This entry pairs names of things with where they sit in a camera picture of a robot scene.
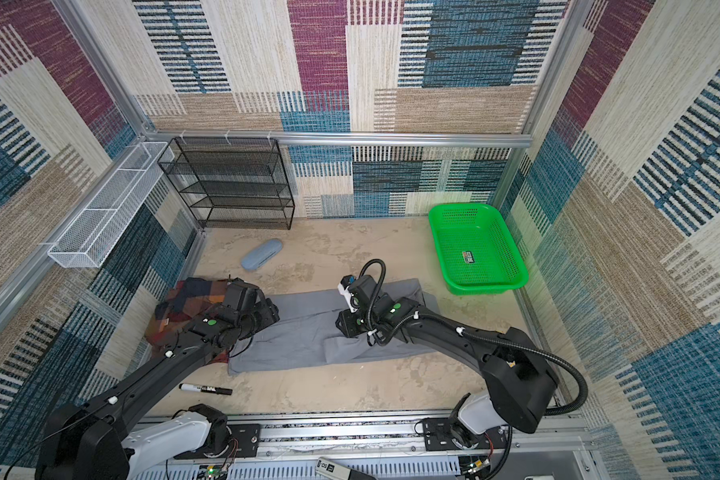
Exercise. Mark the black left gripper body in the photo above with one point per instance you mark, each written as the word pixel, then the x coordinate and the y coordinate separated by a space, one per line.
pixel 263 316

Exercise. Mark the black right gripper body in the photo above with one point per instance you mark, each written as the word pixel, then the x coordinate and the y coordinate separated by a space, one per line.
pixel 354 323

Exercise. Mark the grey long sleeve shirt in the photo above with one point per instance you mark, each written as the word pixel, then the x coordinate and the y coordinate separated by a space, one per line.
pixel 306 336

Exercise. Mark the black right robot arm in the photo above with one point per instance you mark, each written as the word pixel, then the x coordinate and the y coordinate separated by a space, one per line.
pixel 519 381

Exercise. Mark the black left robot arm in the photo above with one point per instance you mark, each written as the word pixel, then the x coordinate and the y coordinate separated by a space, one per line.
pixel 85 442

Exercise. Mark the blue fabric glasses case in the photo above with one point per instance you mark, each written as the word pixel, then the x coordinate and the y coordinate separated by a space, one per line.
pixel 261 254

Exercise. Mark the multicolour patchwork folded shirt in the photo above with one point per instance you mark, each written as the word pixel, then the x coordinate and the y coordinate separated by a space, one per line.
pixel 189 298

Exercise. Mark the black marker pen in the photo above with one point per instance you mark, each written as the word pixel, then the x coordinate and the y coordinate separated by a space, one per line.
pixel 205 389

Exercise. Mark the green plastic basket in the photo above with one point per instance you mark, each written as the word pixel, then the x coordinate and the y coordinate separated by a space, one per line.
pixel 476 251

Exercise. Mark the black wire mesh shelf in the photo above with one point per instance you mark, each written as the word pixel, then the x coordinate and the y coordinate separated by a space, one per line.
pixel 231 183

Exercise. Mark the white wire mesh basket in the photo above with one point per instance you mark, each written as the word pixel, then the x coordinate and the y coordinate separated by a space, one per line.
pixel 92 235

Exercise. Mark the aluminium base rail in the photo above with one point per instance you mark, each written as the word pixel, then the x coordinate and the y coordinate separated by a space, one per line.
pixel 406 444

